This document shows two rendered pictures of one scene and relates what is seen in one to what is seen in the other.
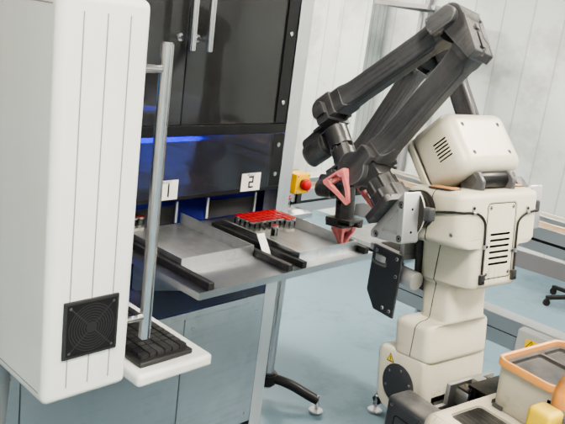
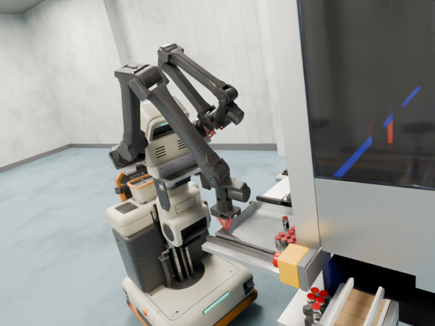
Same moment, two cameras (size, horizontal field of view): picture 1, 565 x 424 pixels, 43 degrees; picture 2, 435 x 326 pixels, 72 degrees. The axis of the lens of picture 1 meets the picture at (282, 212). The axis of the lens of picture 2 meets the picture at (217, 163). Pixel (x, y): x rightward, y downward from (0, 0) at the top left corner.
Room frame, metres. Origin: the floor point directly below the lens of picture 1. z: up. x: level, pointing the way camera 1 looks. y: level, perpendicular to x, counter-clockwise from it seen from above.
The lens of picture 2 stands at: (3.09, -0.16, 1.50)
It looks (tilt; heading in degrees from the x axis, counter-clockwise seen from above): 18 degrees down; 181
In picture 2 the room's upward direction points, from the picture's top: 12 degrees counter-clockwise
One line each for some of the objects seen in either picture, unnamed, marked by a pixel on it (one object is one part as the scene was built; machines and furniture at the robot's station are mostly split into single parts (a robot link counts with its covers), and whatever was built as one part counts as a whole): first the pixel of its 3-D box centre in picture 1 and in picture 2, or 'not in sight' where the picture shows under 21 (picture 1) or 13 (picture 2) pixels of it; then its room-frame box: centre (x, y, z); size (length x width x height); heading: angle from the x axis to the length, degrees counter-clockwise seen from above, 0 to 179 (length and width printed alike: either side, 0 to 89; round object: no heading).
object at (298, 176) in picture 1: (296, 181); (297, 266); (2.48, -0.03, 1.00); 0.08 x 0.07 x 0.07; 47
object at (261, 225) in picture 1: (270, 225); (296, 232); (2.21, 0.03, 0.90); 0.18 x 0.02 x 0.05; 137
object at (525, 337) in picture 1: (533, 344); not in sight; (2.47, -0.99, 0.50); 0.12 x 0.05 x 0.09; 47
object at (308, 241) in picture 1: (288, 235); (274, 228); (2.15, -0.03, 0.90); 0.34 x 0.26 x 0.04; 47
